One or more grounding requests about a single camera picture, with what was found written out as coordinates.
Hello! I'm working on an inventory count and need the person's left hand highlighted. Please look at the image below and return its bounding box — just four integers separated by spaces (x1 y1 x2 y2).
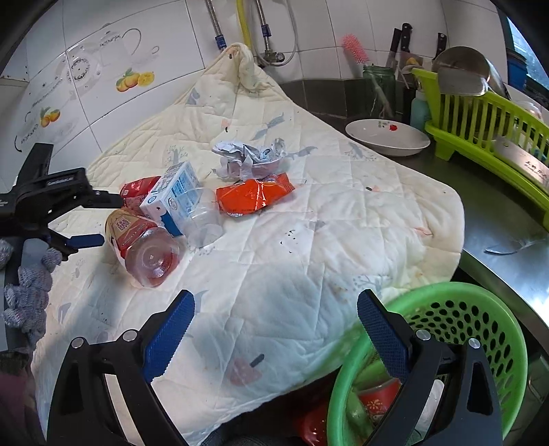
0 238 63 349

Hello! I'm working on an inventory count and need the red instant noodle cup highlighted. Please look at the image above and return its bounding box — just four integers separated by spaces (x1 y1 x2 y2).
358 379 401 425

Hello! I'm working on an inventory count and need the cream quilted blanket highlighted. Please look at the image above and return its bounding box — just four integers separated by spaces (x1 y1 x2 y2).
30 43 466 444

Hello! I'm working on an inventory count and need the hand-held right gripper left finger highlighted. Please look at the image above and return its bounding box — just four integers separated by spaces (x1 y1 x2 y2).
46 289 196 446

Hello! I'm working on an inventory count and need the pink brush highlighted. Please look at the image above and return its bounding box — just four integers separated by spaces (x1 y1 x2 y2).
342 34 393 118

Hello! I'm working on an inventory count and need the green dish rack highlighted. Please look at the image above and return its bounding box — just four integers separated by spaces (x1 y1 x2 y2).
412 68 549 224

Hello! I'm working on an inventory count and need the white bowl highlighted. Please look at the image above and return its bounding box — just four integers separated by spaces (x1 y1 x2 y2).
345 119 431 157

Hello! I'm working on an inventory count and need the yellow hose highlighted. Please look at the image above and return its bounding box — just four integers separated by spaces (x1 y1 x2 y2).
237 0 252 46

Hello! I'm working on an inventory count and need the metal bowl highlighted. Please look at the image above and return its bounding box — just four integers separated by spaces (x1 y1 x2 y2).
431 46 511 99

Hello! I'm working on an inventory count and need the orange snack wrapper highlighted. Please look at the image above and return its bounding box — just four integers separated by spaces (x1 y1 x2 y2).
215 174 296 217

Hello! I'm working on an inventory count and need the teal bottle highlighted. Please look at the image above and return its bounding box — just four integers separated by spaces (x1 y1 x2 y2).
410 89 431 129

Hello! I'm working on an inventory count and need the braided metal hose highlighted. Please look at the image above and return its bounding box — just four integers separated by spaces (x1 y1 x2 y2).
253 0 273 54
205 0 228 50

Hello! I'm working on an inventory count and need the clear bottle red label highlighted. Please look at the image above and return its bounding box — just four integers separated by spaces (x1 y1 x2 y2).
105 208 181 288

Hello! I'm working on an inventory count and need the green glass jar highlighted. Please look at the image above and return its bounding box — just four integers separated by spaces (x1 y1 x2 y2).
362 64 397 118

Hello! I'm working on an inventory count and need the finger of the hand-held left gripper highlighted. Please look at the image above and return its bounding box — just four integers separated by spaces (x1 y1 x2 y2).
45 228 105 261
88 189 129 210

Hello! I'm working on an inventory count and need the white hose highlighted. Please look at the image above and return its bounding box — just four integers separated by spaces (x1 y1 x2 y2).
257 0 299 67

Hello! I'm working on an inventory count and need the metal spoon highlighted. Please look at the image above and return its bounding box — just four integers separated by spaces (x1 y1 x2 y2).
484 238 547 256

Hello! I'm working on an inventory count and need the red plastic stool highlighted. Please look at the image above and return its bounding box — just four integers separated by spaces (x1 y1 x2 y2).
296 403 331 446

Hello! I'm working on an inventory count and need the paper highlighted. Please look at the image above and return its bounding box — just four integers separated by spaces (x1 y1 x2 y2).
212 138 287 180

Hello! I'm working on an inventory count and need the cleaver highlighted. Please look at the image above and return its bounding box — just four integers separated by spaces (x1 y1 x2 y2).
493 137 549 189

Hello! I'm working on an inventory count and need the person's left forearm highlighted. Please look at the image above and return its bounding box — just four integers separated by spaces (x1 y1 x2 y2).
0 349 46 446

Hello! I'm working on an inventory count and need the clear plastic cup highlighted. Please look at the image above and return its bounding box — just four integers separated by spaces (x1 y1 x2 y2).
182 186 224 247

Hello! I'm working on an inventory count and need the red drink can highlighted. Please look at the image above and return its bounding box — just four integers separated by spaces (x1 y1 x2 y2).
120 176 161 209

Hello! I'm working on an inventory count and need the metal spatula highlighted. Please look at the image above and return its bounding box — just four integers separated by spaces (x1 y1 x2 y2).
437 66 490 97

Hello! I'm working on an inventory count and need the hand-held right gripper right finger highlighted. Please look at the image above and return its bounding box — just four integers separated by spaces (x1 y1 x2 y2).
357 289 503 446

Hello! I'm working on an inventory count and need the green plastic basket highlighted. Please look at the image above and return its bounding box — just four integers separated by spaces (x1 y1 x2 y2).
326 281 528 446

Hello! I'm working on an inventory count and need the white blue milk carton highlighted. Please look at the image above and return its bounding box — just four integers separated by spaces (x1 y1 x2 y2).
140 161 202 236

